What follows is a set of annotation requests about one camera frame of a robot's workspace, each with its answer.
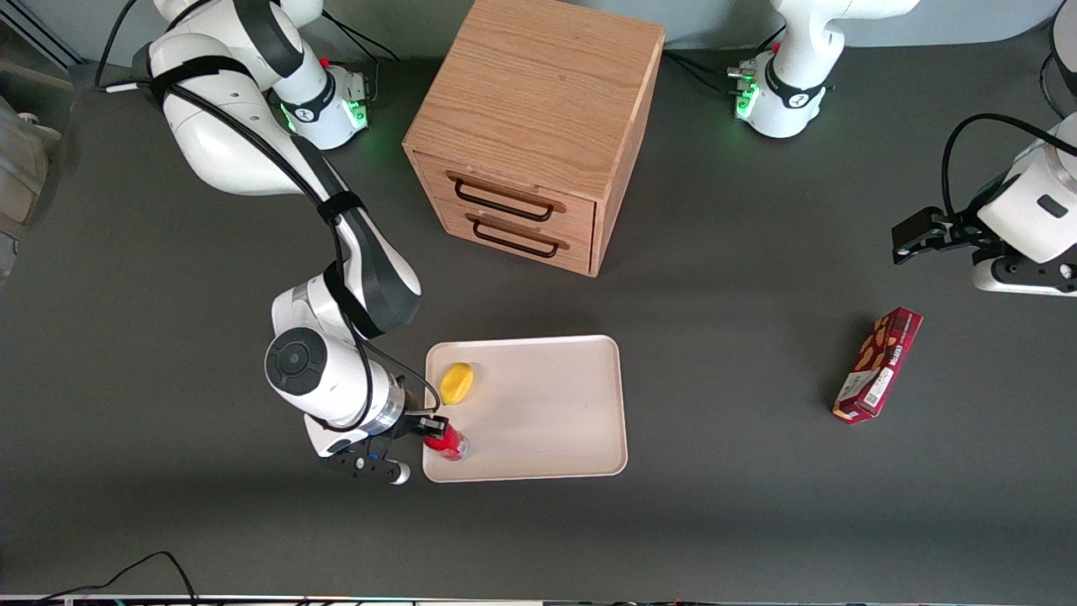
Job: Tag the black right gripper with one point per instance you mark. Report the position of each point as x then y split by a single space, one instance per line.
414 423

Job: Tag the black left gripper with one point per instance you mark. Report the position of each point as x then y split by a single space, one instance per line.
957 229

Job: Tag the red coke bottle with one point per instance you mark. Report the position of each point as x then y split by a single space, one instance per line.
453 444

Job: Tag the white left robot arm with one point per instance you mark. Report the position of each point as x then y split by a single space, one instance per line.
799 42

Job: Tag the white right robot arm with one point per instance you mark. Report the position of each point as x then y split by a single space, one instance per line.
227 143

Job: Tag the beige plastic tray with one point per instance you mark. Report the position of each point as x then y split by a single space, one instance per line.
538 412

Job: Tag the yellow lemon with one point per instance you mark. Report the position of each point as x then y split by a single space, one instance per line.
457 384

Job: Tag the red snack box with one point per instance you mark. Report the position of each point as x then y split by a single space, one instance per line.
879 366

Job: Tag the narrow wooden drawer front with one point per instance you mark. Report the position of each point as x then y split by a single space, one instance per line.
580 254

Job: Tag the wide wooden drawer front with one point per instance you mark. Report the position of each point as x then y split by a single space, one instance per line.
433 181

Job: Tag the wooden drawer cabinet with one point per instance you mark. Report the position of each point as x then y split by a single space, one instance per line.
538 84

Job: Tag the grey blurry background equipment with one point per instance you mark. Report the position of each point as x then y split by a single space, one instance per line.
21 168

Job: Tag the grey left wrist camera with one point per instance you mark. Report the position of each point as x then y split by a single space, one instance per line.
1010 282

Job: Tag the aluminium frame rail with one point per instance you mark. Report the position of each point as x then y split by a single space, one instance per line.
38 34

